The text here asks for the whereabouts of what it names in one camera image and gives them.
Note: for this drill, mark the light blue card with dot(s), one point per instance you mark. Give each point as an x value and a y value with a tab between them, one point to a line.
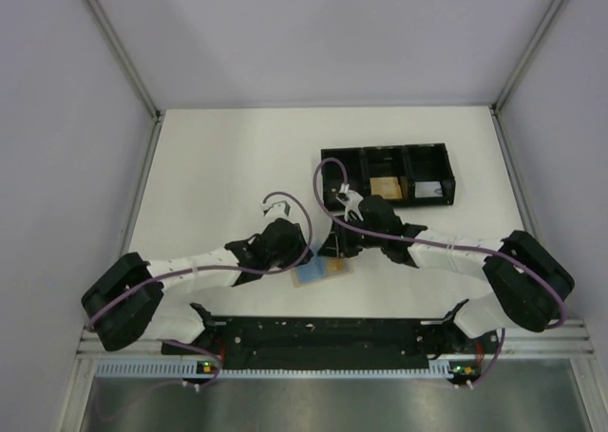
314	271

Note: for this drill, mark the gold cards stack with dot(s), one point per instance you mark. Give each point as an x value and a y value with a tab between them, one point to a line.
386	187

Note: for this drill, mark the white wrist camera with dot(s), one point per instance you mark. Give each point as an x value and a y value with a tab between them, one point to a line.
350	200
279	209

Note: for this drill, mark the black three-compartment tray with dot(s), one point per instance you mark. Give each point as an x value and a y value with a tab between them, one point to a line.
410	163

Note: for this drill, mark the right aluminium frame post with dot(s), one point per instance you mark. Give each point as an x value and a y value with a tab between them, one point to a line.
546	132

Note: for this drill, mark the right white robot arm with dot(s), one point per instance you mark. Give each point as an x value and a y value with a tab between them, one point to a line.
528	285

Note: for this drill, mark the steel sheet front panel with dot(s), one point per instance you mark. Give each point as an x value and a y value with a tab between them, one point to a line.
515	396

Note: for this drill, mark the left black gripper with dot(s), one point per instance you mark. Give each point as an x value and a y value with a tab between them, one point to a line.
298	246

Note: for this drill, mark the grey slotted cable duct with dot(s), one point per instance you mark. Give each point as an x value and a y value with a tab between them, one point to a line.
198	370

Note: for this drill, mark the aluminium front rail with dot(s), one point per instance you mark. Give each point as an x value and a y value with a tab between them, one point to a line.
568	341

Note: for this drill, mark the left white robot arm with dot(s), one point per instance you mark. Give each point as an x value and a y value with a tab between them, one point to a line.
149	300

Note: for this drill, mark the left aluminium frame post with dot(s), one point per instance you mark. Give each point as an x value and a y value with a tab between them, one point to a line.
155	117

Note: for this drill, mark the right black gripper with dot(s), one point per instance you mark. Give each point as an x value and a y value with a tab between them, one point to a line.
337	244

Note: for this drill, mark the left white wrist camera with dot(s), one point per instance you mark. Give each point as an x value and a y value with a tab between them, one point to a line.
279	209

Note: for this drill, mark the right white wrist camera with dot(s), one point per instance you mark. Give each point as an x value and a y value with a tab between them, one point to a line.
350	200

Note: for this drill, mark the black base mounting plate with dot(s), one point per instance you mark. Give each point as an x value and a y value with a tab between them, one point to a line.
337	343

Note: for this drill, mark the aluminium frame post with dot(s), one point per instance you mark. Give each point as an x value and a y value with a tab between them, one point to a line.
155	117
546	132

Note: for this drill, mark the gold card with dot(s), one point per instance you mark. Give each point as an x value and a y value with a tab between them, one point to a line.
334	267

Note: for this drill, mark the beige card holder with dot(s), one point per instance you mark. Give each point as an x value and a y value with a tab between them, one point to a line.
327	278

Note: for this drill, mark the silver card in tray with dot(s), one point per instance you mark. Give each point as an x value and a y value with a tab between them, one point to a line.
428	189

